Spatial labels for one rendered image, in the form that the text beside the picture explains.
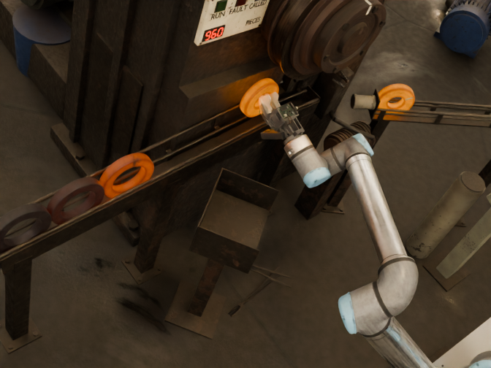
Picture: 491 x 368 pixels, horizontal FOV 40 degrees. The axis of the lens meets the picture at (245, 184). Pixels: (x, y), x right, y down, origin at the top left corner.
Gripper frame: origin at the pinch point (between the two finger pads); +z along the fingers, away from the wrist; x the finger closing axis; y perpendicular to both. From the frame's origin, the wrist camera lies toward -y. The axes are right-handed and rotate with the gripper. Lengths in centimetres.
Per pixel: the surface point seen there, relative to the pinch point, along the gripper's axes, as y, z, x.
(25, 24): -89, 99, 23
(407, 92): 0, -21, -64
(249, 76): 2.1, 6.9, 2.0
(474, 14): -56, 17, -220
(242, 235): -12.9, -39.1, 27.7
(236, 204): -15.0, -28.7, 22.4
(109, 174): -9, -4, 60
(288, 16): 33.1, 9.7, 2.2
